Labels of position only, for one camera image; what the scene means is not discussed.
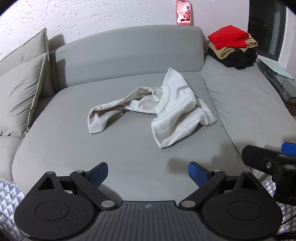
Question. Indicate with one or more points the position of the pink smartphone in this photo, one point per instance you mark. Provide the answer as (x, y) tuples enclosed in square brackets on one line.
[(184, 12)]

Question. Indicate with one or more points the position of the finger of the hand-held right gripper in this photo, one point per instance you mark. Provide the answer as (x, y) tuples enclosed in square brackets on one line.
[(256, 155), (288, 147)]

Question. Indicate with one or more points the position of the pale green paper sheet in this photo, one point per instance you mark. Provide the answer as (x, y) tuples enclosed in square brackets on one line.
[(281, 69)]

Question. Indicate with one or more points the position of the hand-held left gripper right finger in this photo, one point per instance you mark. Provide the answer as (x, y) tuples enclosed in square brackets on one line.
[(198, 174)]

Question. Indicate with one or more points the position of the white t-shirt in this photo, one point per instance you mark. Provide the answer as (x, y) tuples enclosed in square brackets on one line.
[(175, 109)]

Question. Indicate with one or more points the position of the glass side table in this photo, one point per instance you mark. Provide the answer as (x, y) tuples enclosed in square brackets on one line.
[(277, 84)]

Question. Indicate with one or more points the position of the black folded garment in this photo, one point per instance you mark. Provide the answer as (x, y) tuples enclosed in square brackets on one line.
[(245, 59)]

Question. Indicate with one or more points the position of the red folded garment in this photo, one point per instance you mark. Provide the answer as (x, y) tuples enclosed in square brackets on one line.
[(227, 37)]

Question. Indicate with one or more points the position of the blue and white patterned rug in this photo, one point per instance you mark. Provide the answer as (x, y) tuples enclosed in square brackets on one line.
[(9, 197)]

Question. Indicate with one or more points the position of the small grey piped pillow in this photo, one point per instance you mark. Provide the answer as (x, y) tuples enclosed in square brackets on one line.
[(20, 97)]

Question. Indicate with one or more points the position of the tan folded garment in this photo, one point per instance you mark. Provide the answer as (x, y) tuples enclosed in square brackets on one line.
[(225, 53)]

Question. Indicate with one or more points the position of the grey fabric sofa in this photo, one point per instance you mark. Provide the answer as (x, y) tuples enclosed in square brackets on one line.
[(129, 148)]

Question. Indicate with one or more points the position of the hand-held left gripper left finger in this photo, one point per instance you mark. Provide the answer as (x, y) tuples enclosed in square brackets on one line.
[(99, 174)]

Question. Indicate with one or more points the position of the dark framed window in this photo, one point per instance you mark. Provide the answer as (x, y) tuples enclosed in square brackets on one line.
[(266, 23)]

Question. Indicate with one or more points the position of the large grey piped pillow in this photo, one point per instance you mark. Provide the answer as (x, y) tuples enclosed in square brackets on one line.
[(34, 46)]

